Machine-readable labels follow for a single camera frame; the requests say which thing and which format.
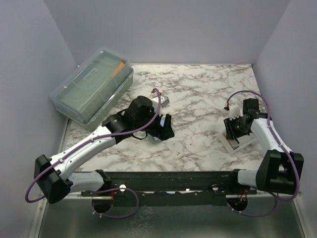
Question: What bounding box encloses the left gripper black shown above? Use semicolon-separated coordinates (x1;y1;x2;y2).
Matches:
135;107;175;141

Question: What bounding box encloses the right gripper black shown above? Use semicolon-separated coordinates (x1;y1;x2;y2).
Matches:
224;115;249;140

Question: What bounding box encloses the green card holder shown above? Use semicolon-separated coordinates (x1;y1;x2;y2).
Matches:
148;119;164;144

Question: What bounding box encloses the white plastic card tray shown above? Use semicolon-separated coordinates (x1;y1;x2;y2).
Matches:
219;133;258;154

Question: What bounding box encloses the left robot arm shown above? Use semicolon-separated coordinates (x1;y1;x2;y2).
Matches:
34;96;174;204

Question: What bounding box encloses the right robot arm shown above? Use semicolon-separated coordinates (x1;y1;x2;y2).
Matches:
224;110;304;196

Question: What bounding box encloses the clear plastic storage box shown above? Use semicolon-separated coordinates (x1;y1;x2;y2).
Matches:
50;47;134;131

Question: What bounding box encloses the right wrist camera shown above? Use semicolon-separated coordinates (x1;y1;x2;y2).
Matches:
224;104;242;120

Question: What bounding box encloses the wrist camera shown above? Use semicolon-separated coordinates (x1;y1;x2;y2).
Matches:
224;104;242;120
151;93;171;115

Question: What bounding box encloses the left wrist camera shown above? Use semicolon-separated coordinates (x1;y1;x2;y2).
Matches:
151;93;171;115

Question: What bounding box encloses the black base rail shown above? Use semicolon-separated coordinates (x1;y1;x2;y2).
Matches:
49;170;285;208

